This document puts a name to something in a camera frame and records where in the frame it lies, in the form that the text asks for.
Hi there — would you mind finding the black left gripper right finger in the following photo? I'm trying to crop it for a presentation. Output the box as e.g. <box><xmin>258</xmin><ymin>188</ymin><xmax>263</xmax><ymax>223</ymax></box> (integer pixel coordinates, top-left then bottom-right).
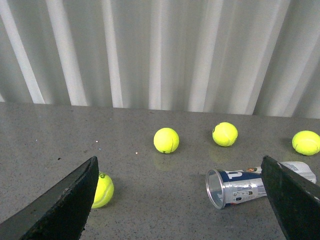
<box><xmin>261</xmin><ymin>156</ymin><xmax>320</xmax><ymax>240</ymax></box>

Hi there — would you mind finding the clear tennis ball can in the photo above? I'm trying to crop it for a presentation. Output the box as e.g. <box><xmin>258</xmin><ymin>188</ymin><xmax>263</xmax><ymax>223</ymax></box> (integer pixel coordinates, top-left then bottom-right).
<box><xmin>205</xmin><ymin>161</ymin><xmax>317</xmax><ymax>210</ymax></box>

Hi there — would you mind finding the white pleated curtain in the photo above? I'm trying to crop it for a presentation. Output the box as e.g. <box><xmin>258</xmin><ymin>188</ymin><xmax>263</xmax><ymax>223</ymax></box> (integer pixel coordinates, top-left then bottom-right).
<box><xmin>0</xmin><ymin>0</ymin><xmax>320</xmax><ymax>119</ymax></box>

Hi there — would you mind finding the yellow tennis ball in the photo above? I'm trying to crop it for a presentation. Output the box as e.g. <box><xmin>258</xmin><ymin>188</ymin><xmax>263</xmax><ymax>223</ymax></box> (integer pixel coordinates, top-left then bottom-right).
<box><xmin>153</xmin><ymin>127</ymin><xmax>180</xmax><ymax>154</ymax></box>
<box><xmin>212</xmin><ymin>122</ymin><xmax>238</xmax><ymax>147</ymax></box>
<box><xmin>292</xmin><ymin>130</ymin><xmax>320</xmax><ymax>156</ymax></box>
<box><xmin>91</xmin><ymin>172</ymin><xmax>114</xmax><ymax>209</ymax></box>

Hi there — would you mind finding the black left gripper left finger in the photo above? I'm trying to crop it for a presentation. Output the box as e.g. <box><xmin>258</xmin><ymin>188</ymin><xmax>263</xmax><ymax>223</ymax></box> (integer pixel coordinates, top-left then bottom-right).
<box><xmin>0</xmin><ymin>156</ymin><xmax>99</xmax><ymax>240</ymax></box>

